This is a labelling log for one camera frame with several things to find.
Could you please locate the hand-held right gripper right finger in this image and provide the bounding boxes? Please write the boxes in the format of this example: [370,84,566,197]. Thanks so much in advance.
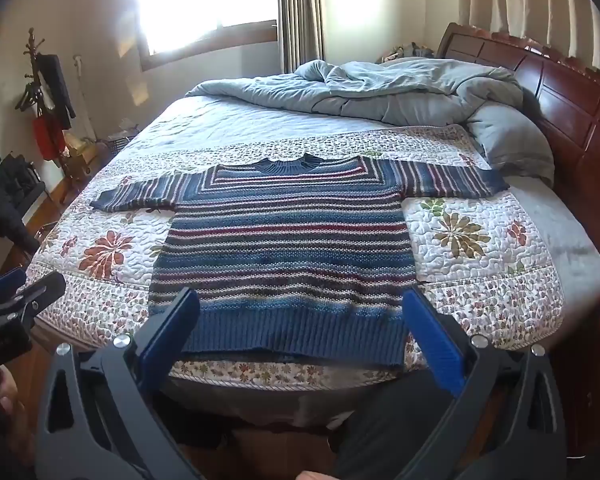
[396,287,566,480]

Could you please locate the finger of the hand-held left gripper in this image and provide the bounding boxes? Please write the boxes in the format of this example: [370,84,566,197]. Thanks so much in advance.
[0,267,28,307]
[0,271,67,328]

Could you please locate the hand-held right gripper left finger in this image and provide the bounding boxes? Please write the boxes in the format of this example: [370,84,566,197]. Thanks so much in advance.
[35,287,203,480]

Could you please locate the striped knit sweater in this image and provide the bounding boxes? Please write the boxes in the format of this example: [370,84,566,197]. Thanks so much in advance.
[89,154,511,368]

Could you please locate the pile of clothes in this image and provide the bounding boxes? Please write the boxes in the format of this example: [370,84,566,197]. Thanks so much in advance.
[377,42,438,64]

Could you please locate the person's left hand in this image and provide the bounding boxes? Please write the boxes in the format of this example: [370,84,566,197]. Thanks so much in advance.
[0,366,36,466]

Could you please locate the floral quilted bedspread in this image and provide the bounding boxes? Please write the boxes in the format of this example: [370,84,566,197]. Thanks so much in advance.
[30,124,566,391]

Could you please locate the person's leg in dark trousers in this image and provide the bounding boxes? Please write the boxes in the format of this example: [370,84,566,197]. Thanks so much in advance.
[330,367,461,480]
[167,410,233,453]

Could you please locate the brown cardboard box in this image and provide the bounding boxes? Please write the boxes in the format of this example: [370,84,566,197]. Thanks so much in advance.
[62,132,107,177]

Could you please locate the red hanging bag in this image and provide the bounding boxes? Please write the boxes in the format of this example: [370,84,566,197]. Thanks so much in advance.
[32,115,66,161]

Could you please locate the bed with grey sheet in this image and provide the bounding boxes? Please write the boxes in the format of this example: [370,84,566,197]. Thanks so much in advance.
[27,59,600,428]

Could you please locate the black hanging coat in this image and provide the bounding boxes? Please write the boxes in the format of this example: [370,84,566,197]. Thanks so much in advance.
[32,54,76,131]

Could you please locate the grey pillow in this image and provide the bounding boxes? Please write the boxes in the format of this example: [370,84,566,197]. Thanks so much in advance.
[467,102,556,188]

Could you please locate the pale quilted mattress pad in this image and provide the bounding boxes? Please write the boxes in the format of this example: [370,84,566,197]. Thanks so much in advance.
[142,91,468,153]

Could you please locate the wooden coat rack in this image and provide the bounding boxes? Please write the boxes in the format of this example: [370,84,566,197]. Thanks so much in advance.
[15,27,76,173]

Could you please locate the grey-blue comforter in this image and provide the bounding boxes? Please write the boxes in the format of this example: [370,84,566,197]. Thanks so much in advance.
[185,59,526,128]

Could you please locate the wooden headboard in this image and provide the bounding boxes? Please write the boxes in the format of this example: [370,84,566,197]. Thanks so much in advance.
[437,22,600,311]

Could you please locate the window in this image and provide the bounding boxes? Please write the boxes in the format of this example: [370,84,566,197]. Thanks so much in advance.
[135,0,279,72]

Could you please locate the grey striped curtain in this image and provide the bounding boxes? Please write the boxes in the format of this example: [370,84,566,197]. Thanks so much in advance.
[276,0,327,74]

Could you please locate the beige curtain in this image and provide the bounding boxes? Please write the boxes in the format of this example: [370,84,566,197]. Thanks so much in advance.
[455,0,600,86]

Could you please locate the wire basket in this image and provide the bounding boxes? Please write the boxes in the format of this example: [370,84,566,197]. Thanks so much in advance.
[102,132,139,154]

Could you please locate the white wall pipe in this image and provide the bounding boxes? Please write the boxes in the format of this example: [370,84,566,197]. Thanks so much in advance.
[74,54,97,142]

